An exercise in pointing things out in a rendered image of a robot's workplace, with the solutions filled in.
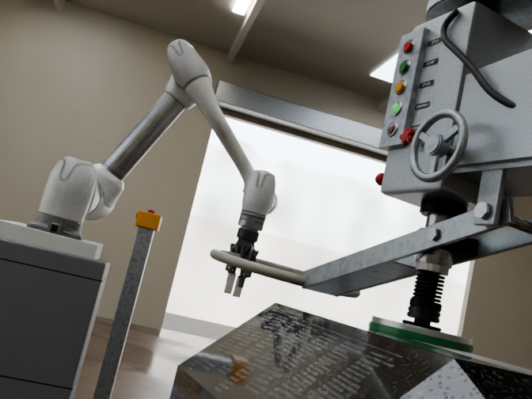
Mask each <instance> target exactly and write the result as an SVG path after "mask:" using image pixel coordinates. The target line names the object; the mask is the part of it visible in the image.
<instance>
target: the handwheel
mask: <svg viewBox="0 0 532 399"><path fill-rule="evenodd" d="M444 118H451V119H452V120H454V122H455V123H456V124H455V125H454V126H453V127H452V128H451V129H450V130H449V131H448V132H447V133H445V134H444V135H441V134H438V133H433V134H431V135H428V134H426V132H427V131H428V129H429V128H430V127H431V126H432V125H433V124H434V123H435V122H437V121H438V120H441V119H444ZM457 134H458V143H457V146H456V147H455V146H452V145H451V144H450V140H451V139H452V138H453V137H454V136H456V135H457ZM468 138H469V130H468V125H467V123H466V119H465V118H464V116H463V115H462V114H461V113H460V112H458V111H456V110H454V109H450V108H445V109H441V110H439V111H437V112H434V113H433V114H431V115H430V116H429V117H428V118H427V119H426V120H425V121H424V122H423V123H422V124H421V125H420V126H419V128H418V129H417V131H416V133H415V135H414V137H413V139H412V143H411V146H410V150H409V164H410V168H411V170H412V173H413V175H414V176H415V177H416V178H417V179H419V180H420V181H423V182H427V183H433V182H436V181H440V180H442V179H443V178H445V177H447V176H448V175H449V174H450V173H452V172H453V171H454V169H455V168H456V167H457V166H458V164H459V162H460V161H461V159H462V157H463V155H464V153H465V152H466V147H467V143H468ZM421 141H423V142H425V144H424V149H425V152H426V153H427V154H429V155H431V161H430V165H429V170H428V173H425V172H423V171H422V169H421V168H420V166H419V162H418V152H419V148H420V144H421ZM445 155H446V156H448V157H450V160H449V161H448V162H447V163H446V164H445V165H444V166H443V167H442V168H441V169H440V170H439V171H437V168H438V164H439V159H440V158H442V157H444V156H445Z"/></svg>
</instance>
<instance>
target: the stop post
mask: <svg viewBox="0 0 532 399"><path fill-rule="evenodd" d="M161 223H162V217H161V216H160V215H156V214H154V213H151V212H145V211H139V212H138V214H137V218H136V220H135V225H136V226H137V227H138V232H137V234H136V238H135V243H134V246H133V250H132V253H131V258H130V261H129V265H128V267H127V273H126V276H125V279H124V282H123V287H122V291H121V294H120V299H119V302H118V306H117V309H116V314H115V317H114V321H113V323H112V329H111V332H110V335H109V338H108V343H107V347H106V350H105V354H104V358H103V362H102V365H101V370H100V373H99V376H98V380H97V385H96V388H95V391H94V395H93V399H111V396H112V391H113V388H114V385H115V381H116V376H117V373H118V370H119V366H120V361H121V358H122V354H123V351H124V346H125V343H126V339H127V334H128V331H129V328H130V324H131V319H132V316H133V313H134V309H135V304H136V301H137V298H138V294H139V288H140V286H141V282H142V279H143V273H144V271H145V267H146V262H147V258H148V256H149V252H150V247H151V243H152V241H153V237H154V231H157V232H158V231H159V229H160V226H161Z"/></svg>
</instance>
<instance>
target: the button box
mask: <svg viewBox="0 0 532 399"><path fill-rule="evenodd" d="M429 32H430V29H428V28H425V27H423V28H420V29H418V30H416V31H414V32H411V33H409V34H407V35H405V36H402V38H401V44H400V48H399V52H398V57H397V63H396V67H395V71H394V76H393V82H392V86H391V90H390V95H389V101H388V105H387V109H386V117H385V121H384V124H383V129H382V136H381V140H380V143H379V148H380V149H382V150H385V151H389V150H391V149H396V148H401V147H405V145H402V144H401V139H400V135H401V134H402V133H403V130H404V129H405V128H406V127H407V128H410V127H411V122H412V115H413V111H414V107H415V103H416V95H417V91H418V87H419V83H420V76H421V71H422V67H423V63H424V56H425V51H426V47H427V43H428V36H429ZM409 40H414V43H415V44H414V48H413V49H412V51H411V52H410V53H408V54H407V55H406V54H405V53H404V45H405V43H406V42H408V41H409ZM405 60H409V61H410V67H409V69H408V71H407V72H406V73H405V74H400V72H399V68H400V65H401V64H402V63H403V62H404V61H405ZM402 80H404V81H405V82H406V87H405V91H404V92H403V93H402V94H401V95H396V93H395V87H396V85H397V83H398V82H400V81H402ZM396 101H400V102H401V104H402V106H401V110H400V112H399V113H398V114H397V115H396V116H392V115H391V108H392V106H393V104H394V103H395V102H396ZM392 122H396V123H397V131H396V133H395V135H393V136H392V137H388V136H387V134H386V131H387V127H388V126H389V125H390V124H391V123H392Z"/></svg>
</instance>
